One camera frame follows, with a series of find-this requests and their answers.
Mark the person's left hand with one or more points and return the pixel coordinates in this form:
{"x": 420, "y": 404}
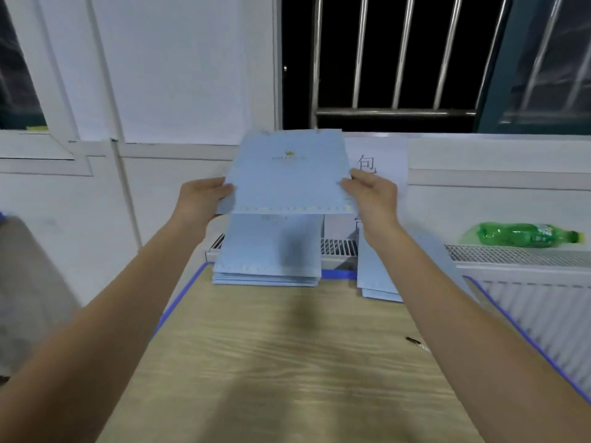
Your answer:
{"x": 199, "y": 205}

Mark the person's right hand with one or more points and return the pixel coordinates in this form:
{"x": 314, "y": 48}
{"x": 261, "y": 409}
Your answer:
{"x": 377, "y": 207}

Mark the stack of blue paper bags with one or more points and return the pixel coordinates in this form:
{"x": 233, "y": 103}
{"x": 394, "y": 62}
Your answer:
{"x": 369, "y": 272}

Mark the stack of finished blue bags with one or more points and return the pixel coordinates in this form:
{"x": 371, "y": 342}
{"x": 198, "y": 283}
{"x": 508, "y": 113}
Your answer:
{"x": 268, "y": 279}

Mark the person's right forearm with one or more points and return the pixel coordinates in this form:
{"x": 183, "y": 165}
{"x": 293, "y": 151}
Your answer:
{"x": 489, "y": 355}

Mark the person's left forearm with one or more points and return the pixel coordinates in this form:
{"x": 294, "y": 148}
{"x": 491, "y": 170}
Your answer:
{"x": 92, "y": 346}

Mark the metal window grille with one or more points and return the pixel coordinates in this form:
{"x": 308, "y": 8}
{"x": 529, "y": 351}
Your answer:
{"x": 397, "y": 111}

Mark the green plastic bottle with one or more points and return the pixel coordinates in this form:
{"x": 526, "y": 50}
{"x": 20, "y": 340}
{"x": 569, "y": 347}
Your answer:
{"x": 526, "y": 235}

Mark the white framed window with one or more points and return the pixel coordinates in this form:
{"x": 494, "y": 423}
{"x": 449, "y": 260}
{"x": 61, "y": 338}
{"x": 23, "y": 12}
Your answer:
{"x": 37, "y": 147}

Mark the blue-edged wooden desk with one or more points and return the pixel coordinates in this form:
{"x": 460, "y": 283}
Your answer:
{"x": 277, "y": 373}

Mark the white radiator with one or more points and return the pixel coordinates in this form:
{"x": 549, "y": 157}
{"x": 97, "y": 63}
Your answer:
{"x": 545, "y": 318}

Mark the teal framed sliding window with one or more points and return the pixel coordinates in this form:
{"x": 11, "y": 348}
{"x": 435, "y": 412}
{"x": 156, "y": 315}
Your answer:
{"x": 545, "y": 60}

